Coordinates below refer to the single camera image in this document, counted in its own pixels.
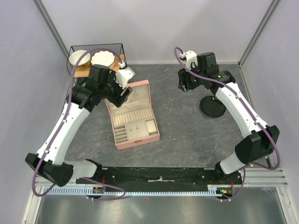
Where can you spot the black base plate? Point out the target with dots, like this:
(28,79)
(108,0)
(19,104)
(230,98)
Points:
(148,179)

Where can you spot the cream watch pillow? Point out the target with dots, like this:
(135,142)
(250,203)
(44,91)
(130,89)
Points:
(151,126)

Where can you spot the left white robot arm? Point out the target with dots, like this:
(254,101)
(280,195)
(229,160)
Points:
(102,83)

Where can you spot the grey slotted cable duct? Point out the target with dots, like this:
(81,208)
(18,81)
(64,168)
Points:
(90,190)

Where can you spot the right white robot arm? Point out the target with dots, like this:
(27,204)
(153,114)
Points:
(259,139)

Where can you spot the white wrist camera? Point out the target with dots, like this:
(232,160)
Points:
(123,75)
(189,58)

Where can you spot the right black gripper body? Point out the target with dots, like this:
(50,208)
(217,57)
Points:
(192,80)

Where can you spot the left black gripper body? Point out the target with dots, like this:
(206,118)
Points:
(116,97)

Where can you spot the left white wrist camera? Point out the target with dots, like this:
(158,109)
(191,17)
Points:
(123,75)

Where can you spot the black wire shelf rack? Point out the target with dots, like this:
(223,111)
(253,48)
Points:
(116,48)

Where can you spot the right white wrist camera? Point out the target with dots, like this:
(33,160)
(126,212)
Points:
(189,58)

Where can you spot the black round stand base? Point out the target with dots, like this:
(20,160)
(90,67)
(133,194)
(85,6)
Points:
(212,107)

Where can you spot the white scalloped bowl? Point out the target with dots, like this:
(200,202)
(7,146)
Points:
(104,58)

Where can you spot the white round bowl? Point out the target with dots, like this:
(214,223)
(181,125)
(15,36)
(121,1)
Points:
(85,61)

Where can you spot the pink jewelry box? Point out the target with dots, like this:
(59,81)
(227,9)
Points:
(137,108)

